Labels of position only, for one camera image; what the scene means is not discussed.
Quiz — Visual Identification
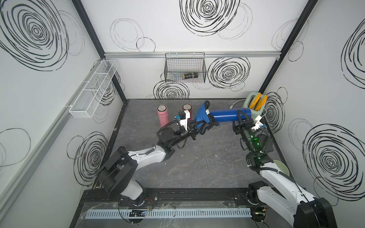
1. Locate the blue thermos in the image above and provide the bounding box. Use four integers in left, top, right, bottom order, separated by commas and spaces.
210, 108, 252, 123

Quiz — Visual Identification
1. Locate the pink thermos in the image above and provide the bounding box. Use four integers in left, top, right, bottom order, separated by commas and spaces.
157, 104, 170, 127

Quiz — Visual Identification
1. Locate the white mesh shelf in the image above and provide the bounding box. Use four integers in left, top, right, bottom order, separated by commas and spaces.
69, 59, 118, 118

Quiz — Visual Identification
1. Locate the white slotted cable duct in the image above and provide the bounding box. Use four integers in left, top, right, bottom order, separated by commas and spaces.
85, 208, 252, 219

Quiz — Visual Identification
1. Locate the mint green toaster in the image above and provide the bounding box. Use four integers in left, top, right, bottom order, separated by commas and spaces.
242, 92, 268, 115

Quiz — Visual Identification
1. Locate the light green plate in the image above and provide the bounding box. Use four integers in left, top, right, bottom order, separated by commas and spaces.
273, 160, 290, 176

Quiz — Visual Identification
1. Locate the object in wire basket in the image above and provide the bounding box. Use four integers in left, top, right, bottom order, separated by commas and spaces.
181, 72, 199, 80

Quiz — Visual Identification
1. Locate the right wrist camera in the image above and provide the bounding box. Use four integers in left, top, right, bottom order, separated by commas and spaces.
252, 115, 267, 131

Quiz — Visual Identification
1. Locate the blue cloth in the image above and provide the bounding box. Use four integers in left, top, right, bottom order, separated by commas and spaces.
195, 100, 213, 129

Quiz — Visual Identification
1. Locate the black wire basket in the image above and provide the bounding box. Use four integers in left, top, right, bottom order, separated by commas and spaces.
163, 52, 207, 84

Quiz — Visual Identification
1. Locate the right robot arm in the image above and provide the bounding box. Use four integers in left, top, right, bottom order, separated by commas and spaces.
233, 110, 337, 228

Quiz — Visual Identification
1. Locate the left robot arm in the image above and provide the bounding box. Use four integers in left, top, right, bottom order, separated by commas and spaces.
97, 120, 205, 205

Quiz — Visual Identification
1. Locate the red thermos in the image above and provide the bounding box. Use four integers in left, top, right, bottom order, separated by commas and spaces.
182, 104, 193, 120

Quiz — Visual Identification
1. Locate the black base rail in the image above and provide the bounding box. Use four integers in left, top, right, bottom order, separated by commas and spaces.
82, 187, 310, 207

